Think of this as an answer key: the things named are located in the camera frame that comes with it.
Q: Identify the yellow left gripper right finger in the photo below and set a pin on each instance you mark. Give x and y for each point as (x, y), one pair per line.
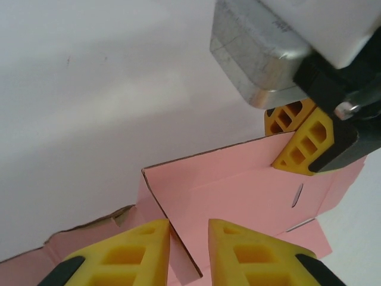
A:
(235, 238)

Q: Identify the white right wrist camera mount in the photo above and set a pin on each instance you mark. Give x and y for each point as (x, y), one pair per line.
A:
(327, 26)

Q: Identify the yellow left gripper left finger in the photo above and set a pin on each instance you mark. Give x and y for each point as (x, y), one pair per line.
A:
(134, 253)

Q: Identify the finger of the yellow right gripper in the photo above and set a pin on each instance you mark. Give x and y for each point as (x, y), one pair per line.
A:
(275, 123)
(324, 140)

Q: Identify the pink paper box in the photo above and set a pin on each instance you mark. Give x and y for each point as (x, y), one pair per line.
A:
(223, 178)

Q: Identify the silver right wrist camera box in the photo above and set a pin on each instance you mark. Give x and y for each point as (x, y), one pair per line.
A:
(253, 50)

